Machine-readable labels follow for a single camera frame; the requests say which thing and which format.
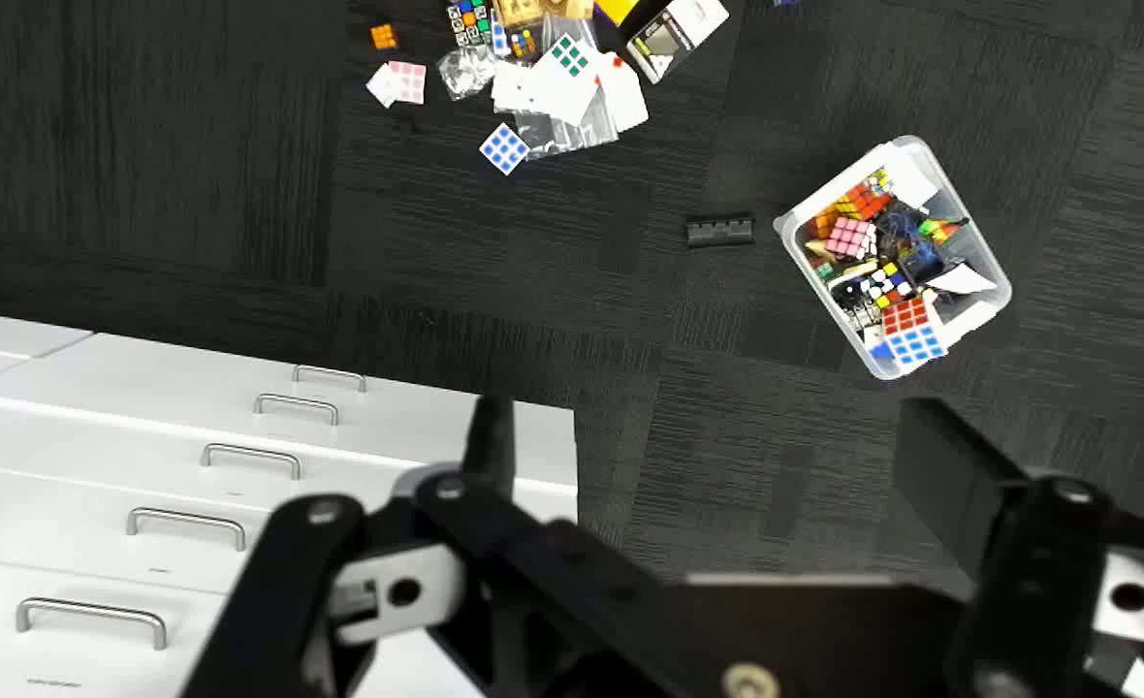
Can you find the orange white puzzle cube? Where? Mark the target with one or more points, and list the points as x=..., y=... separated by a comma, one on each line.
x=905, y=317

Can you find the white drawer base cabinet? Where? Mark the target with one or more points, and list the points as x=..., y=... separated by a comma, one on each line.
x=117, y=439

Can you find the red white sticker sheet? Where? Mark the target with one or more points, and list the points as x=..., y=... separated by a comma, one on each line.
x=399, y=84

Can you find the multicolour puzzle cube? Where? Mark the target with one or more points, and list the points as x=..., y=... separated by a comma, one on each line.
x=472, y=19

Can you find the small orange cube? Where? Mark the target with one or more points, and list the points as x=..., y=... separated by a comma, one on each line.
x=386, y=36

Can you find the white bin of puzzle cubes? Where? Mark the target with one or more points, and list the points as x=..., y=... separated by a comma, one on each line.
x=812, y=266

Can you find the small black flat block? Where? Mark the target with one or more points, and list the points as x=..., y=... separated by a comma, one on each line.
x=721, y=229

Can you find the red white puzzle cube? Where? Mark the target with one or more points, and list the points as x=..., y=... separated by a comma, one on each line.
x=852, y=239

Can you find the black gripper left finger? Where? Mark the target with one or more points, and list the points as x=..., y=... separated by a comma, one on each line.
x=294, y=584

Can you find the yellow flat piece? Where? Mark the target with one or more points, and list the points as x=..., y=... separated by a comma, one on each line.
x=616, y=10

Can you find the blue white puzzle cube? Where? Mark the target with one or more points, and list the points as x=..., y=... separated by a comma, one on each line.
x=502, y=149
x=914, y=348

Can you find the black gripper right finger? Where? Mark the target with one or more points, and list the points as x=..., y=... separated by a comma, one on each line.
x=1040, y=566

